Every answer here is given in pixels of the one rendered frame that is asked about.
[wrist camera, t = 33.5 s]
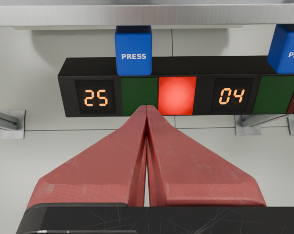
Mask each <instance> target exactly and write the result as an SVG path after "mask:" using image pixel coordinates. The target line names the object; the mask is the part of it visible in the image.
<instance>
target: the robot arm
mask: <svg viewBox="0 0 294 234"><path fill-rule="evenodd" d="M146 166H147V174H148V189H149V205H150V206H149V207H144V197H145V182H146ZM16 234H294V207H267V205H266V202H265V200H264V198H263V195H262V193H261V190H260V188H259V185H258V183H257V181H256V180H255V178H253V177H252V176H250V175H249V174H247V173H246V172H244V171H243V170H241V169H239V168H238V167H236V166H235V165H233V164H231V163H230V162H228V161H227V160H225V159H224V158H222V157H220V156H219V155H217V154H216V153H214V152H213V151H211V150H209V149H208V148H206V147H205V146H203V145H201V144H200V143H198V142H197V141H195V140H194V139H192V138H190V137H189V136H187V135H186V134H184V133H182V132H181V131H179V130H178V129H176V128H175V127H173V126H172V125H171V124H170V123H169V122H168V121H167V120H166V119H165V118H164V117H163V115H162V114H161V113H160V112H159V111H158V110H157V109H156V108H155V106H153V105H147V106H146V105H141V106H139V107H138V108H137V110H136V111H135V112H134V113H133V114H132V115H131V116H130V118H129V119H128V120H127V121H126V122H125V123H124V124H123V125H122V126H121V127H120V128H118V129H117V130H115V131H113V132H112V133H110V134H109V135H107V136H105V137H104V138H102V139H101V140H99V141H98V142H96V143H94V144H93V145H92V146H90V147H88V148H87V149H85V150H83V151H82V152H80V153H79V154H77V155H76V156H74V157H73V158H71V159H69V160H68V161H66V162H65V163H63V164H62V165H60V166H58V167H57V168H55V169H54V170H52V171H51V172H49V173H47V174H46V175H44V176H43V177H41V178H40V179H39V180H38V182H37V184H36V185H35V188H34V190H33V193H32V195H31V198H30V200H29V203H28V205H27V207H26V210H25V212H24V214H23V217H22V219H21V222H20V224H19V227H18V229H17V232H16Z"/></svg>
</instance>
